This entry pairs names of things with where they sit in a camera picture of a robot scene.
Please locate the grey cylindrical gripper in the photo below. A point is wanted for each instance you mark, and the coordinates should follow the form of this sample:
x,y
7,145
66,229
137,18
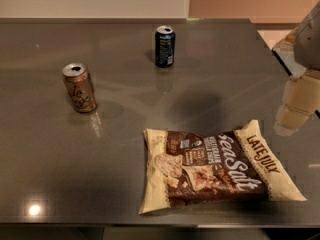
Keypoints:
x,y
308,47

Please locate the dark blue pepsi can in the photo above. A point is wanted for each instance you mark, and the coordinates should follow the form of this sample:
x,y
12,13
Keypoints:
x,y
164,46

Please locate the brown la croix can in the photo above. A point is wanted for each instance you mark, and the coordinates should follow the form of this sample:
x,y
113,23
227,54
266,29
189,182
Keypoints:
x,y
79,86

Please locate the late july chips bag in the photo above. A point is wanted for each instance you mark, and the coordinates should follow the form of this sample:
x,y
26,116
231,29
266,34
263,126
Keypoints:
x,y
184,168

